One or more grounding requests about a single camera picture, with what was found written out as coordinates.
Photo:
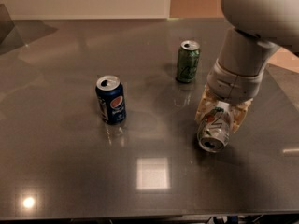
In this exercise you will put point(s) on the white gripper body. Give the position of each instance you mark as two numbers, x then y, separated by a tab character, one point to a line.
234	84

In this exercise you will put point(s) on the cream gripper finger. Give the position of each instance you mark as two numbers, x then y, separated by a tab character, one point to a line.
239	113
208	99

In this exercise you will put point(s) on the white 7up can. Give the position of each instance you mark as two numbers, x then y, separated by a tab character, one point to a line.
214	128

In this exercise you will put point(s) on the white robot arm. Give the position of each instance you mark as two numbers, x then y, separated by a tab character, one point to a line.
258	29

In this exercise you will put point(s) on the green soda can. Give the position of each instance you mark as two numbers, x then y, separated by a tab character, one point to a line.
188	60

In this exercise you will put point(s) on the blue pepsi can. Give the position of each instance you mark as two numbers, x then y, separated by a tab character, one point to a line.
109	91

